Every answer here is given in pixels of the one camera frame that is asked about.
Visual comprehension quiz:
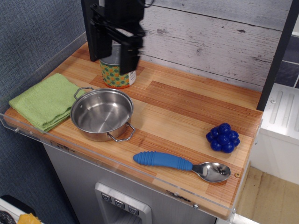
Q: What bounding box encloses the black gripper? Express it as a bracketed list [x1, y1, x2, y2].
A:
[90, 0, 145, 75]

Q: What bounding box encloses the patterned can with grey lid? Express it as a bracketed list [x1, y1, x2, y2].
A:
[100, 44, 136, 89]

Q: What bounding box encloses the stainless steel pot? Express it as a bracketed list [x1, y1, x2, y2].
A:
[70, 87, 135, 142]

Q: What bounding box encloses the green folded cloth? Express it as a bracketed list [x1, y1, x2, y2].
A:
[9, 73, 85, 132]

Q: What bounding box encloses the blue toy berry cluster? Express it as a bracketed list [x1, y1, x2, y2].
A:
[206, 123, 240, 154]

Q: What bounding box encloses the grey cabinet with dispenser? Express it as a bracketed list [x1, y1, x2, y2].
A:
[44, 145, 216, 224]

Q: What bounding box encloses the white toy sink unit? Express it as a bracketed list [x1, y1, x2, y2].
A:
[250, 84, 299, 184]

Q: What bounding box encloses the yellow object bottom left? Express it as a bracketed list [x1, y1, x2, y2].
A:
[17, 213, 42, 224]

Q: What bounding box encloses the left black post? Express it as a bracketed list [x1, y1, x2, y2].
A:
[81, 0, 99, 62]

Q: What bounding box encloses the black post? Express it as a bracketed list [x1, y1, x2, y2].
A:
[81, 0, 99, 62]
[256, 0, 299, 111]

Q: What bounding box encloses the right black post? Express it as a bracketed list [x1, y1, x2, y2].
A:
[256, 0, 299, 111]

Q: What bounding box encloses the blue handled metal spoon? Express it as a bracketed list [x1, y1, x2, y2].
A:
[133, 151, 231, 183]

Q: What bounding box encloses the black cable bottom left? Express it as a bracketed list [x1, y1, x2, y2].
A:
[0, 210, 15, 224]

